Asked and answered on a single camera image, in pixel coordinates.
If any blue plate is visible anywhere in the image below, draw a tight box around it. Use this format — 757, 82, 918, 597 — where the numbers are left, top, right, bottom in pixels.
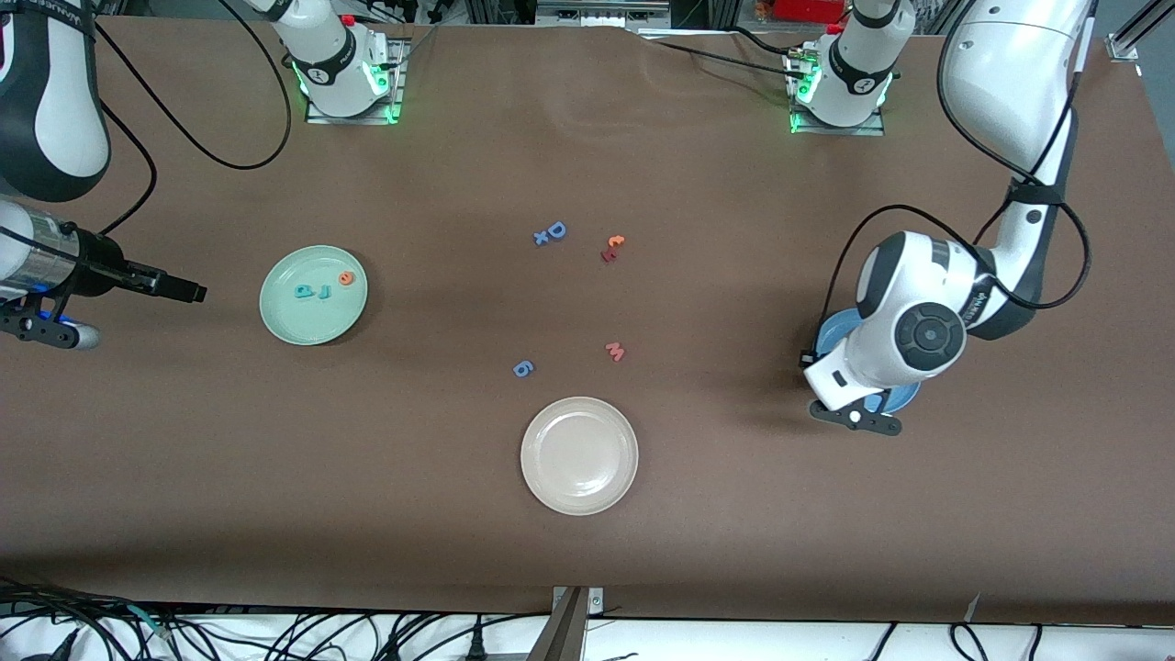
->
814, 309, 922, 414

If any pale green plate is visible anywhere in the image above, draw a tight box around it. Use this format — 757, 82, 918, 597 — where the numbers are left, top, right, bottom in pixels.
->
259, 244, 369, 347

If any beige plate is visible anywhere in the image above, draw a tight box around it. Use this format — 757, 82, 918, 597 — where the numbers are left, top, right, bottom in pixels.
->
520, 396, 640, 517

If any brown table cover sheet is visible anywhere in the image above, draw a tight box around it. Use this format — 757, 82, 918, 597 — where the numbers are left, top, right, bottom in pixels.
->
0, 14, 1175, 627

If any red box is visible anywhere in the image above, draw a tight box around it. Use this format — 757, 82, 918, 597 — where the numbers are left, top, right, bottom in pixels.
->
774, 0, 847, 23

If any grey equipment box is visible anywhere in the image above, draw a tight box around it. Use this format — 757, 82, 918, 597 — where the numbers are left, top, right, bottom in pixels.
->
537, 0, 671, 27

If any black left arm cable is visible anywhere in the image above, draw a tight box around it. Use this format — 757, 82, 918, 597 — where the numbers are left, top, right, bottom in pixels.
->
800, 0, 1095, 366

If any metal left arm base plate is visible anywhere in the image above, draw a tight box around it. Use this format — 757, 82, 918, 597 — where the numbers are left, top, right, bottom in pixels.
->
787, 46, 888, 138

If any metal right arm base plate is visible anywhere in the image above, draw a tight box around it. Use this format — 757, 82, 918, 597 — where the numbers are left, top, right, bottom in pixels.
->
305, 37, 406, 126

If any black cable with teal plug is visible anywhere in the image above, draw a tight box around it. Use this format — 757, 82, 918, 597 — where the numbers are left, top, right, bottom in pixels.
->
0, 578, 175, 661

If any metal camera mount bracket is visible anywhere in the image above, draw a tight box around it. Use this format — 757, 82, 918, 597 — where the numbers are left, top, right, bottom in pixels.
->
528, 586, 607, 661

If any black cable on table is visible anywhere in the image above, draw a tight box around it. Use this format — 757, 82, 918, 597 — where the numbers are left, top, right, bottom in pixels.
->
638, 26, 809, 79

